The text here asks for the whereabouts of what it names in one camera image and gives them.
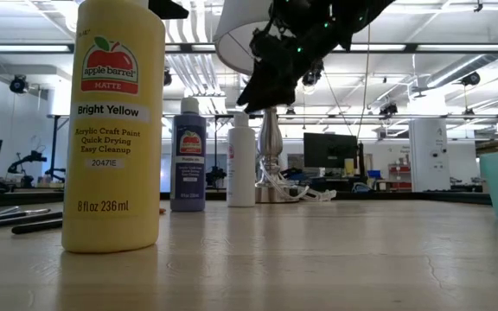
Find black upright post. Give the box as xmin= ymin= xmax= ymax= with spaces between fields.
xmin=46 ymin=113 xmax=71 ymax=185

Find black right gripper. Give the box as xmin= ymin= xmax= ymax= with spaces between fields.
xmin=235 ymin=0 xmax=349 ymax=115

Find clear lamp power cord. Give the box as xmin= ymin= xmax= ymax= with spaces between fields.
xmin=258 ymin=162 xmax=337 ymax=204

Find large white paint bottle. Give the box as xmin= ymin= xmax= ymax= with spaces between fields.
xmin=226 ymin=113 xmax=257 ymax=208

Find black ceiling camera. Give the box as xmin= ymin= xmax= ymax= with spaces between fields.
xmin=378 ymin=102 xmax=399 ymax=118
xmin=460 ymin=71 xmax=482 ymax=87
xmin=9 ymin=74 xmax=29 ymax=95
xmin=302 ymin=60 xmax=324 ymax=87

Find white round column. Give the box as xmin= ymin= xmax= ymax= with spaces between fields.
xmin=408 ymin=118 xmax=451 ymax=193

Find black horizontal rig beam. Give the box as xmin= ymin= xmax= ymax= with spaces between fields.
xmin=0 ymin=41 xmax=498 ymax=55

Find black background monitor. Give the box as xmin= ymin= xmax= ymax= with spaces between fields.
xmin=303 ymin=132 xmax=359 ymax=169

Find red shelf rack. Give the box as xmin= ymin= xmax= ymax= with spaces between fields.
xmin=388 ymin=162 xmax=413 ymax=191

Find large blue-violet paint bottle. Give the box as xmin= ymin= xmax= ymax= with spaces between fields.
xmin=169 ymin=97 xmax=208 ymax=213

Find black equipment stand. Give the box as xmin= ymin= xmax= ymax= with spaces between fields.
xmin=205 ymin=112 xmax=228 ymax=191

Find silver table lamp white shade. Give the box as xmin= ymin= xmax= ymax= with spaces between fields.
xmin=213 ymin=0 xmax=304 ymax=205

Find large yellow paint bottle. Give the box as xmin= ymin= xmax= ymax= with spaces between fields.
xmin=61 ymin=0 xmax=167 ymax=255

